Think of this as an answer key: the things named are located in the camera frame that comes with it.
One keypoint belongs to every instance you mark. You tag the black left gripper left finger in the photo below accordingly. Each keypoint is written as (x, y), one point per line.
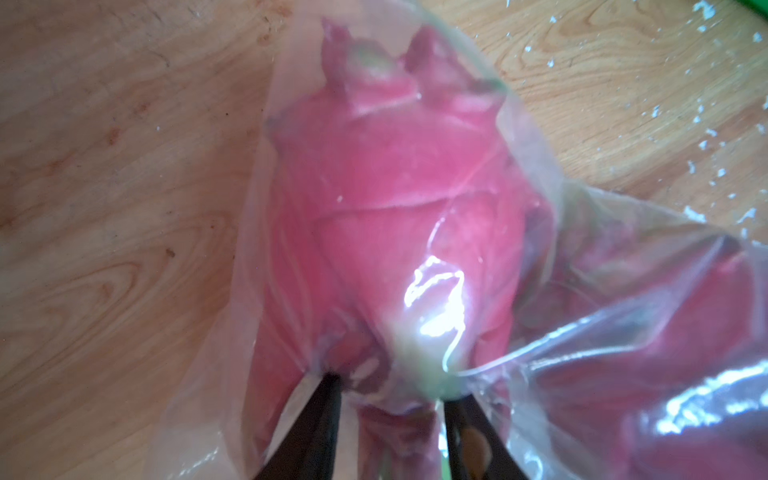
(308, 450)

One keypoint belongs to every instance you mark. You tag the clear zip-top bag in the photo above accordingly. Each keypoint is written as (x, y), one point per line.
(202, 433)

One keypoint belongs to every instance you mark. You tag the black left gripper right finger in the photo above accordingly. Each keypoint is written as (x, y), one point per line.
(475, 451)

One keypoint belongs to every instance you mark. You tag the pink dragon fruit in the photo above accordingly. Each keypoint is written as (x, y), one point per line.
(647, 359)
(397, 239)

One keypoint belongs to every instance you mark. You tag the green plastic perforated basket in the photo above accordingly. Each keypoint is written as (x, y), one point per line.
(760, 7)

